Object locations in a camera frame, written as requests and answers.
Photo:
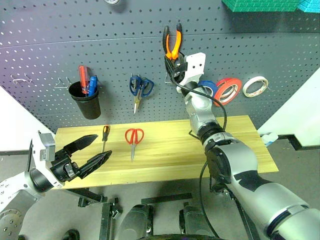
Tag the blue tape roll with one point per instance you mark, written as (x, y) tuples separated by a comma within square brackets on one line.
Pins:
[(210, 85)]

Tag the red tape roll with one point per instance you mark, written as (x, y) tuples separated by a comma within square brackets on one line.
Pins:
[(220, 93)]

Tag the cyan brick pattern box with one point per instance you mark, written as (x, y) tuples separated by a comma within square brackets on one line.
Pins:
[(310, 5)]

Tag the dark rounded shape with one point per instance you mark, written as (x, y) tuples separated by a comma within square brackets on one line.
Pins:
[(196, 220), (136, 220)]

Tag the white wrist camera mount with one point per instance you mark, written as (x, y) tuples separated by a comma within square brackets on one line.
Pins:
[(196, 66), (36, 160)]

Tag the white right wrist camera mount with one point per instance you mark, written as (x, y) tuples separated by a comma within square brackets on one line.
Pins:
[(196, 66)]

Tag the green brick pattern box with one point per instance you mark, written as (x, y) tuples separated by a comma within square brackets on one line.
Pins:
[(260, 5)]

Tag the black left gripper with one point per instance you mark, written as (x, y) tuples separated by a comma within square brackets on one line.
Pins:
[(62, 165)]

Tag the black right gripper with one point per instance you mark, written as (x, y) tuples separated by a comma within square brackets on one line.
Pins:
[(180, 70)]

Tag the orange and black pliers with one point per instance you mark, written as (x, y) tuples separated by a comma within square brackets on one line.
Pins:
[(178, 40)]

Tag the orange and black screwdriver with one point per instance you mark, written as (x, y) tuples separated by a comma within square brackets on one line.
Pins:
[(106, 130)]

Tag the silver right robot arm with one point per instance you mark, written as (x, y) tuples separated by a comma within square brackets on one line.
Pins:
[(240, 160)]

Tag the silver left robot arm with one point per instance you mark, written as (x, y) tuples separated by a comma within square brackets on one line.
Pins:
[(15, 190)]

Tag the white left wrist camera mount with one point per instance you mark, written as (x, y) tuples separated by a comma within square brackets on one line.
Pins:
[(36, 160)]

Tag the round metal bearing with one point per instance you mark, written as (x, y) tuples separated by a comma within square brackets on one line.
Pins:
[(112, 1)]

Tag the white tape roll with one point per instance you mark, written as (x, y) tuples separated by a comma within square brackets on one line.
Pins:
[(247, 88)]

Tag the black plastic cup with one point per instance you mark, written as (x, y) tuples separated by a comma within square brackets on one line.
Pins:
[(88, 107)]

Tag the dark grey perforated pegboard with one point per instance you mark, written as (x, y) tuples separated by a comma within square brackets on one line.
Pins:
[(125, 50)]

